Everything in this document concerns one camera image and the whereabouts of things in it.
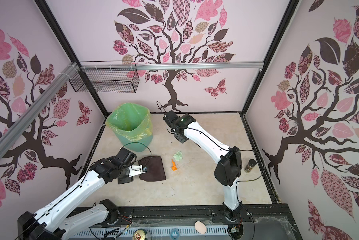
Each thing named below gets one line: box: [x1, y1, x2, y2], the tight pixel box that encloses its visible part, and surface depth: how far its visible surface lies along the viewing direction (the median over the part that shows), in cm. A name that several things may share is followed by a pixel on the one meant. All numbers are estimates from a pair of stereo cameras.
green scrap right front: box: [173, 150, 183, 161], surface depth 96 cm
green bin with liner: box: [105, 102, 153, 153], surface depth 89 cm
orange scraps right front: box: [171, 159, 178, 171], surface depth 92 cm
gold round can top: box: [133, 230, 146, 240], surface depth 61 cm
